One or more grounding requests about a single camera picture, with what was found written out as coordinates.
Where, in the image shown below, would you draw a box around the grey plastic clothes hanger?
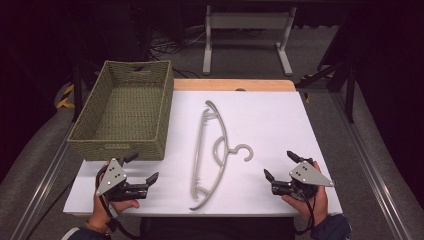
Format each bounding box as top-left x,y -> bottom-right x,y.
189,99 -> 255,212

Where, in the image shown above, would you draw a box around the green woven basket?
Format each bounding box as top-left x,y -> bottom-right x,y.
67,59 -> 175,162

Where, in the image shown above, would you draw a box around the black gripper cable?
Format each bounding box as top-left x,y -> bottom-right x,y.
294,191 -> 317,236
95,165 -> 143,240

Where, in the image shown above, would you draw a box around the yellow black striped tape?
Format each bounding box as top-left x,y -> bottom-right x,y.
55,83 -> 76,110

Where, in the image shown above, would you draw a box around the black metal stand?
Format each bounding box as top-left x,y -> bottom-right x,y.
295,59 -> 356,124
72,59 -> 101,122

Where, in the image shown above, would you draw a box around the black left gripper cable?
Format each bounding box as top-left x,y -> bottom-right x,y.
95,165 -> 143,240

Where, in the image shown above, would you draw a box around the grey metal stand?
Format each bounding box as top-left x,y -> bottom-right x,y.
202,4 -> 298,77

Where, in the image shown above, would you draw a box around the black floor cables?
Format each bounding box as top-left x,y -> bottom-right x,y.
149,30 -> 208,59

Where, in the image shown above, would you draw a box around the person's left hand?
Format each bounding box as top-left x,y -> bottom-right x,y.
87,194 -> 141,231

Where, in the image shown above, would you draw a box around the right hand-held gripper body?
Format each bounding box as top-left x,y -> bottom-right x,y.
271,159 -> 335,202

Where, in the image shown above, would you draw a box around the person's right hand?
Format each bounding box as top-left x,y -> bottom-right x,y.
281,185 -> 330,228

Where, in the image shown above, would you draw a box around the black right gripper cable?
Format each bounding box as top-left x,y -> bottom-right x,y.
294,191 -> 317,236

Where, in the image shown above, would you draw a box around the person's dark clothing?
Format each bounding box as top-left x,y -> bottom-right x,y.
139,216 -> 297,240

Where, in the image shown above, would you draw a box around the aluminium rail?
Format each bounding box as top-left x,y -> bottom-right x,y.
329,90 -> 415,240
9,123 -> 75,240

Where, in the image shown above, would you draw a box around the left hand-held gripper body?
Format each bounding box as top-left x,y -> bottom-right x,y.
95,158 -> 150,203

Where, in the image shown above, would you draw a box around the white table cover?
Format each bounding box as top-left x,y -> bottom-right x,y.
63,90 -> 344,218

